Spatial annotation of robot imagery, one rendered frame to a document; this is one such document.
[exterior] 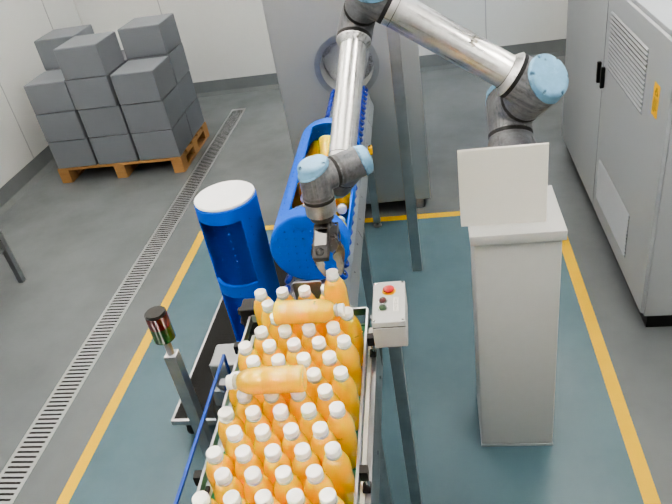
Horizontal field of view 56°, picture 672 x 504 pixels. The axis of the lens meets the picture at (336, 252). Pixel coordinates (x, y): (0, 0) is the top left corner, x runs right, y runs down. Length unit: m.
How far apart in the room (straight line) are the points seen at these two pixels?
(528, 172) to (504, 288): 0.44
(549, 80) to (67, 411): 2.85
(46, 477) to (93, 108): 3.42
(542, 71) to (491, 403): 1.36
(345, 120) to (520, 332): 1.07
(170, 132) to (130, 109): 0.37
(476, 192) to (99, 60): 4.10
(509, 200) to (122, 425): 2.24
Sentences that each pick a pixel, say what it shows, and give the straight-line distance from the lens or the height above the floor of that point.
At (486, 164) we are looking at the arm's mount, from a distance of 2.17.
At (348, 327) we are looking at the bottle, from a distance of 1.95.
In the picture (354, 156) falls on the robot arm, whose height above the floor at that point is 1.55.
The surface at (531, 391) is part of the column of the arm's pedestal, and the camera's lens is 2.74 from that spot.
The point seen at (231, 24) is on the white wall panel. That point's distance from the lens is 7.47.
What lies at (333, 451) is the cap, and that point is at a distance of 1.57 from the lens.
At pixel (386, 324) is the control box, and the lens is 1.89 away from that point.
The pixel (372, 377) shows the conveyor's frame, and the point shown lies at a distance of 2.02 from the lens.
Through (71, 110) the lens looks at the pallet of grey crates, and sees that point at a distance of 6.07.
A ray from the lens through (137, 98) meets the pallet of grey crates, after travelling 5.74.
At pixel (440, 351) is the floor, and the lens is 3.39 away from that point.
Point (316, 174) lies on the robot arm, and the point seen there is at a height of 1.55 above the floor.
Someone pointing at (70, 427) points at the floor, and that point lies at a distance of 3.65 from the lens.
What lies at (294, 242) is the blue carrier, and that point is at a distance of 2.27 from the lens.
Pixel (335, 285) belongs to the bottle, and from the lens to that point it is 1.94.
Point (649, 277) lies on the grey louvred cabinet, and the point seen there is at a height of 0.32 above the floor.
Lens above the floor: 2.32
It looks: 33 degrees down
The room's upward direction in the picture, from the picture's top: 10 degrees counter-clockwise
